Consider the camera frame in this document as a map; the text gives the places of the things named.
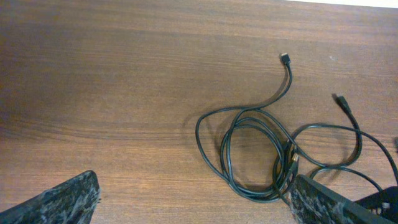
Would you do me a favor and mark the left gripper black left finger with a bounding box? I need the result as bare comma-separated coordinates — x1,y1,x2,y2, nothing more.
1,170,100,224

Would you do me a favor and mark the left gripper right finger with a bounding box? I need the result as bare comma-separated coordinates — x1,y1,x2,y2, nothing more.
290,175,395,224

